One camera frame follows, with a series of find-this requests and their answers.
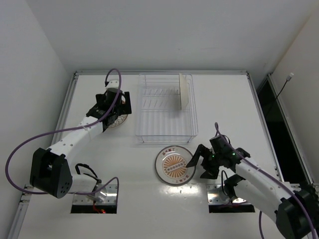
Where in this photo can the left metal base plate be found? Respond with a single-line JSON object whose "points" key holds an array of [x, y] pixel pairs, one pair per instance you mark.
{"points": [[105, 197]]}

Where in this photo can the white wire dish rack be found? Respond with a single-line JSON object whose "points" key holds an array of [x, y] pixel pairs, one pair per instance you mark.
{"points": [[160, 119]]}

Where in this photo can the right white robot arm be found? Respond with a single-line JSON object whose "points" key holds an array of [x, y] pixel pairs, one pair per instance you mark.
{"points": [[295, 212]]}

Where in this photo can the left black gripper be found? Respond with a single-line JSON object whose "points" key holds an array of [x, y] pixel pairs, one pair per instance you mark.
{"points": [[127, 105]]}

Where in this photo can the flower pattern plate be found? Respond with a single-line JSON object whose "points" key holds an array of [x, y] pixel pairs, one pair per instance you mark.
{"points": [[183, 88], [119, 120]]}

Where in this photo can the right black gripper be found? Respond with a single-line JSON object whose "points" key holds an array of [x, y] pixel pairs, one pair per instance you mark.
{"points": [[207, 160]]}

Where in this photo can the metal base plate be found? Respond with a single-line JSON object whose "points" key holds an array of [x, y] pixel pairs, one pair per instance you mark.
{"points": [[216, 197], [105, 197]]}

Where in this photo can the black cable white plug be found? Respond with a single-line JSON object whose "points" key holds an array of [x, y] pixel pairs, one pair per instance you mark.
{"points": [[288, 78]]}

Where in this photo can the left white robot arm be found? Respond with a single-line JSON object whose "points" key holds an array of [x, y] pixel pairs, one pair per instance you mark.
{"points": [[50, 170]]}

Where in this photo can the glass plate orange sunburst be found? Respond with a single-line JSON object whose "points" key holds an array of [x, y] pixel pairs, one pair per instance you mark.
{"points": [[170, 165]]}

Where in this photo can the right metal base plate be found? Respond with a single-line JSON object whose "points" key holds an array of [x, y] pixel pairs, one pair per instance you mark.
{"points": [[216, 197]]}

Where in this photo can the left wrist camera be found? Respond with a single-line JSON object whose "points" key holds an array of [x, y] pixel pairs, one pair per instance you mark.
{"points": [[113, 84]]}

